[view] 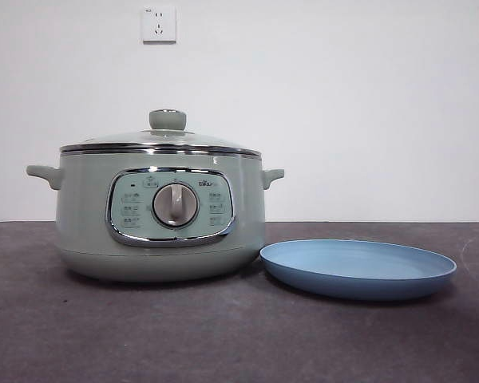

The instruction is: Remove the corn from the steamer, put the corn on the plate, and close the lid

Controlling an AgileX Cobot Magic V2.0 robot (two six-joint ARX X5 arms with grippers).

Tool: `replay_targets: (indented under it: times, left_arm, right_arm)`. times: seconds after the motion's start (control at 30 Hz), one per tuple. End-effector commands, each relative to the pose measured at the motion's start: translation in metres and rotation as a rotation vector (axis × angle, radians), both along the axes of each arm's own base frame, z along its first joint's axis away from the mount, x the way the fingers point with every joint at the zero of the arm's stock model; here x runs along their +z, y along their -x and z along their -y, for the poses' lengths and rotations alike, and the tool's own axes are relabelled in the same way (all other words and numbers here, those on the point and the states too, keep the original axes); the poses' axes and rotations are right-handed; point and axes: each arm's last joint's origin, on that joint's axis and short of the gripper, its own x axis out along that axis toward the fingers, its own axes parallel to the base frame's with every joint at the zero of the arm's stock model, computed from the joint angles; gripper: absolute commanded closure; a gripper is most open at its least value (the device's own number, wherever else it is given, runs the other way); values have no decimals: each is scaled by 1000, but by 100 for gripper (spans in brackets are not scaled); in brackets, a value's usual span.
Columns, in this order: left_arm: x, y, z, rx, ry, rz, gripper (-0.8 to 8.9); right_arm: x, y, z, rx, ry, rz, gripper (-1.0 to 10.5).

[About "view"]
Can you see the glass lid with green knob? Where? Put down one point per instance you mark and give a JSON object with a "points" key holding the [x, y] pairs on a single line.
{"points": [[167, 119]]}

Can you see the blue round plate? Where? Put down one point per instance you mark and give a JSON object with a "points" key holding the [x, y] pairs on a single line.
{"points": [[343, 288]]}

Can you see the pale green electric steamer pot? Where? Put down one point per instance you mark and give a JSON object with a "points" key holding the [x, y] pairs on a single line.
{"points": [[84, 207]]}

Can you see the white wall power socket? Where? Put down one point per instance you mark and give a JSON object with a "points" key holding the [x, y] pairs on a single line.
{"points": [[159, 24]]}

